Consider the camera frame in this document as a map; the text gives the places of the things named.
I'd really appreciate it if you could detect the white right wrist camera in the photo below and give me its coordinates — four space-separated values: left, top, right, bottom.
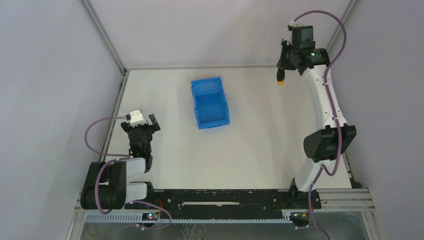
287 20 299 31

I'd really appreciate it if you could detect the orange black handled screwdriver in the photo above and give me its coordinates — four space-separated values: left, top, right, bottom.
276 68 286 85

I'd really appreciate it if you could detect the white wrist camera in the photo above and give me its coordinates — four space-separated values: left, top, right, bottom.
129 109 148 127
287 20 299 31

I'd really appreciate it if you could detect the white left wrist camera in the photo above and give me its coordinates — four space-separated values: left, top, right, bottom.
129 109 148 127

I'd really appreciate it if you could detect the small electronics board with leds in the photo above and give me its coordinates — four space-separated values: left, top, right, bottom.
142 212 160 221

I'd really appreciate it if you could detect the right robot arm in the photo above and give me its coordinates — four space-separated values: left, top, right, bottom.
276 24 357 198

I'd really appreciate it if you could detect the blue plastic bin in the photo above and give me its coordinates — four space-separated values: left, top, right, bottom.
191 76 230 130

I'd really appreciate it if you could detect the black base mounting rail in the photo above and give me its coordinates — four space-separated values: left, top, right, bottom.
125 189 322 220

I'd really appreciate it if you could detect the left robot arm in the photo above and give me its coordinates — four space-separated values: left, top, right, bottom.
80 110 161 215

